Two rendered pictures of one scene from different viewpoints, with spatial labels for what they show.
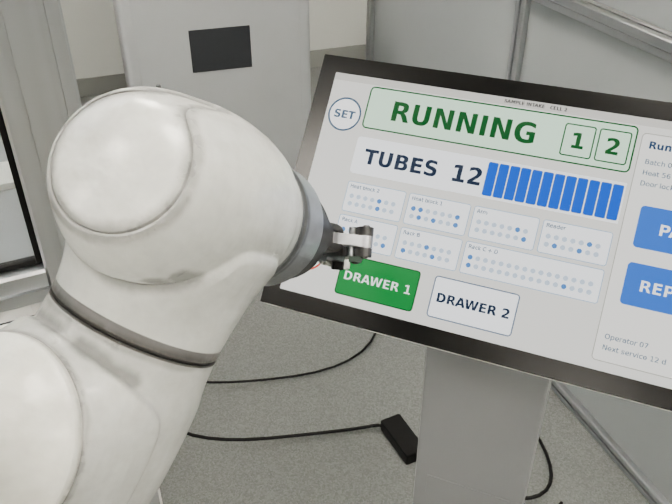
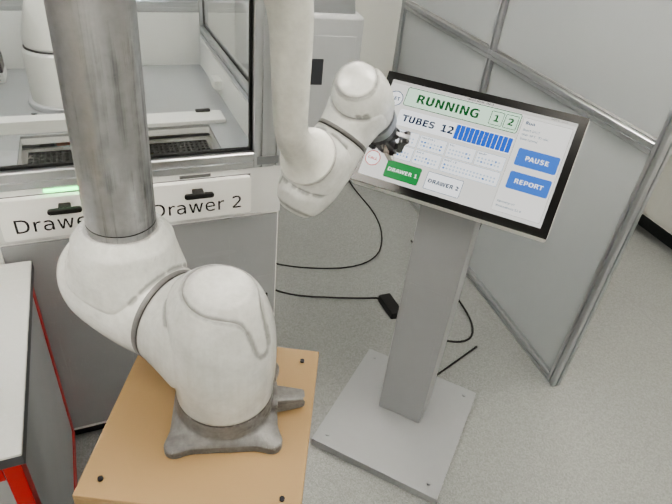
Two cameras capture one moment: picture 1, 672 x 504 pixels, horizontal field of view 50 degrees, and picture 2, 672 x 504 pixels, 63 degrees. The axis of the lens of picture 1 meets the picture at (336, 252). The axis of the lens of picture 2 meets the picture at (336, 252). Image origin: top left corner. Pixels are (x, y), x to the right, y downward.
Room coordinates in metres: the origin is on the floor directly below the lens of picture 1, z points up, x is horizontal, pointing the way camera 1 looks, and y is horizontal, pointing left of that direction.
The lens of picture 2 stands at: (-0.62, 0.10, 1.63)
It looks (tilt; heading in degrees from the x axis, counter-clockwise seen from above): 35 degrees down; 0
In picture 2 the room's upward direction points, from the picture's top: 7 degrees clockwise
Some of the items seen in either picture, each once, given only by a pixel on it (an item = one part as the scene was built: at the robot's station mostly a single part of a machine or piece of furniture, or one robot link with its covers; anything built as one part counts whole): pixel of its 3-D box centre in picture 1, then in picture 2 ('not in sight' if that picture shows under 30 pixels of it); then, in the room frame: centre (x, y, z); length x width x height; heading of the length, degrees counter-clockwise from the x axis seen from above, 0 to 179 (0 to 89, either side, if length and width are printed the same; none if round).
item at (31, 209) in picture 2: not in sight; (67, 213); (0.49, 0.77, 0.87); 0.29 x 0.02 x 0.11; 116
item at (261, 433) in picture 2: not in sight; (237, 396); (-0.02, 0.23, 0.90); 0.22 x 0.18 x 0.06; 101
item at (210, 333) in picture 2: not in sight; (218, 335); (-0.03, 0.26, 1.03); 0.18 x 0.16 x 0.22; 62
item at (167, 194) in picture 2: not in sight; (197, 199); (0.63, 0.48, 0.87); 0.29 x 0.02 x 0.11; 116
